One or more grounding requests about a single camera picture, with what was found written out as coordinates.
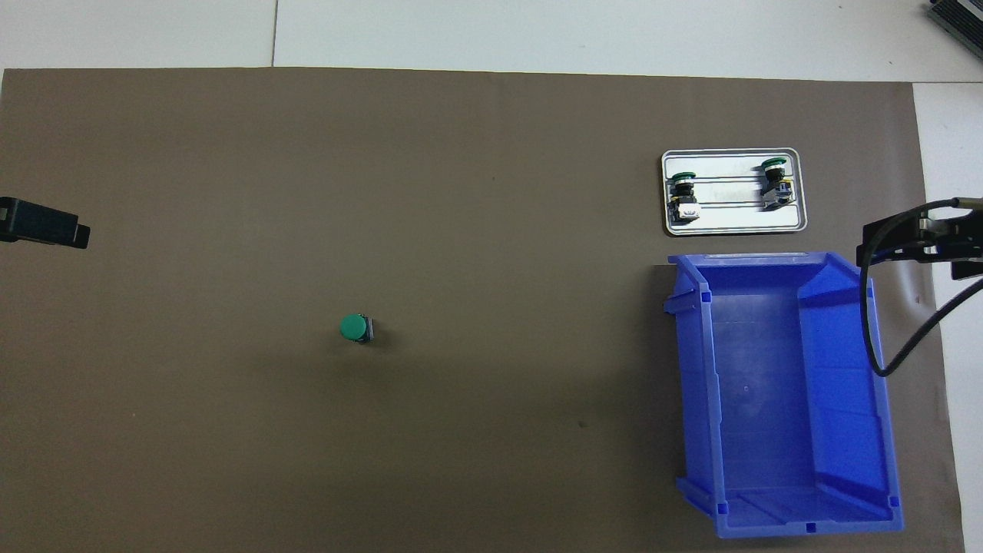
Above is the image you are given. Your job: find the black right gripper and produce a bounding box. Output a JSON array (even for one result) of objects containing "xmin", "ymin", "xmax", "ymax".
[{"xmin": 856, "ymin": 204, "xmax": 983, "ymax": 282}]

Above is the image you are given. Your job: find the green push button switch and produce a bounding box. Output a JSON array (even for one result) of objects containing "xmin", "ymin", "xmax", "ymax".
[{"xmin": 339, "ymin": 313, "xmax": 376, "ymax": 345}]

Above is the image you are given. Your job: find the green push button blue block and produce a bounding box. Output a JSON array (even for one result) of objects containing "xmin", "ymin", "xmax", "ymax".
[{"xmin": 760, "ymin": 157, "xmax": 793, "ymax": 210}]

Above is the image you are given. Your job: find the green push button white block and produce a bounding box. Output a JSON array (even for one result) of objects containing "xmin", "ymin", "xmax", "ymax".
[{"xmin": 668, "ymin": 172, "xmax": 701, "ymax": 226}]

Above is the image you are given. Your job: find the silver metal tray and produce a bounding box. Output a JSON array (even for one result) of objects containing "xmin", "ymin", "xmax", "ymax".
[{"xmin": 660, "ymin": 147, "xmax": 809, "ymax": 237}]

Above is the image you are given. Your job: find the blue plastic storage bin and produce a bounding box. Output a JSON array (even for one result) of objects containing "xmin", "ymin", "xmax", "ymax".
[{"xmin": 664, "ymin": 250, "xmax": 905, "ymax": 540}]

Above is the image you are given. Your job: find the grey ribbed device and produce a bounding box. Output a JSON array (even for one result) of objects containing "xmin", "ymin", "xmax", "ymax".
[{"xmin": 925, "ymin": 0, "xmax": 983, "ymax": 41}]

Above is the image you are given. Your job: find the brown table mat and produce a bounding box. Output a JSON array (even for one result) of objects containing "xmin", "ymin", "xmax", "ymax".
[{"xmin": 0, "ymin": 68, "xmax": 967, "ymax": 553}]

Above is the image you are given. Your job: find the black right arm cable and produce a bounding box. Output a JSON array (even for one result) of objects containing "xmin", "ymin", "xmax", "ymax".
[{"xmin": 859, "ymin": 197, "xmax": 983, "ymax": 378}]

